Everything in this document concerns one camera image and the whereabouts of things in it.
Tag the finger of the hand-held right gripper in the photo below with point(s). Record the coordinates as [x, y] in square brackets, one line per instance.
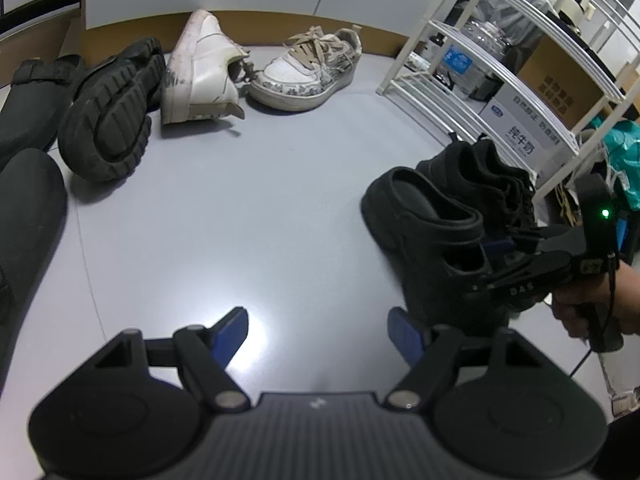
[497, 248]
[515, 285]

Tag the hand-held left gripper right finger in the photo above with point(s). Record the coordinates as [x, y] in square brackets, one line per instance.
[405, 335]

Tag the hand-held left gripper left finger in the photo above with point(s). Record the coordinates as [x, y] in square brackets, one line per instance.
[230, 335]

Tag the black lace-up sneaker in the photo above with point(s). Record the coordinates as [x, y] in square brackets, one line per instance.
[450, 175]
[510, 180]

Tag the black chunky foam clog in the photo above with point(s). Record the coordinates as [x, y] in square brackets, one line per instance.
[415, 230]
[107, 120]

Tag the white shoe rack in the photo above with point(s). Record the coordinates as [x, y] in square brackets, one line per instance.
[400, 66]

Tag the beige printed lace-up sneaker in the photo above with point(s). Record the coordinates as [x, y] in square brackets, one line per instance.
[200, 70]
[295, 77]

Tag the person's right hand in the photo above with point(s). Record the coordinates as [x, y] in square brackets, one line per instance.
[567, 312]

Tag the teal plastic bag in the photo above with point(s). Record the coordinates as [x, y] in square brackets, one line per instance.
[625, 160]

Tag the white box with blue label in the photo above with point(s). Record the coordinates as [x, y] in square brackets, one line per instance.
[520, 125]

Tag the printed cardboard box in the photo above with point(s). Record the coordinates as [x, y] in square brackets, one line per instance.
[555, 80]

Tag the small white container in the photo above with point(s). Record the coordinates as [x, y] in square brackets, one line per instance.
[416, 63]

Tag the clear bottle with blue label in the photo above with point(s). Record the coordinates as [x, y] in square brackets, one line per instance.
[487, 37]

